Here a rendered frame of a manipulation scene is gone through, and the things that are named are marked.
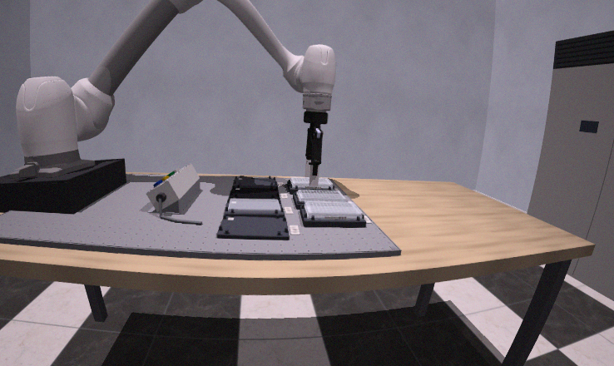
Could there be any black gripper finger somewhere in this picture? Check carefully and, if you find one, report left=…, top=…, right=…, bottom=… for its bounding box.
left=305, top=128, right=311, bottom=177
left=309, top=128, right=323, bottom=186

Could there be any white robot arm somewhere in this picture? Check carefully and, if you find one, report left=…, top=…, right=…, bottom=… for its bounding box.
left=10, top=0, right=336, bottom=179

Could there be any white button panel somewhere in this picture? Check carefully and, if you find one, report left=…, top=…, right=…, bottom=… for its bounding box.
left=146, top=164, right=202, bottom=225

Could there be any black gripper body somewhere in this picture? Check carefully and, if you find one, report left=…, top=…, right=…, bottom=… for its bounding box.
left=304, top=111, right=328, bottom=140

